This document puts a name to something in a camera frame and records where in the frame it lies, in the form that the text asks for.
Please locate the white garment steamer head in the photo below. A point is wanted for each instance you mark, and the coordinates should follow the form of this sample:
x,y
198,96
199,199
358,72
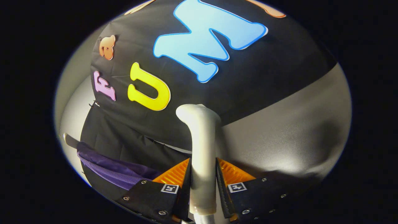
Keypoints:
x,y
202,149

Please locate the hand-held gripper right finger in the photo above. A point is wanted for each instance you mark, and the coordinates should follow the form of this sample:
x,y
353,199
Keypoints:
x,y
221,189

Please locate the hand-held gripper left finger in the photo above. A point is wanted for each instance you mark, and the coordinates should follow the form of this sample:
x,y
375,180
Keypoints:
x,y
186,186

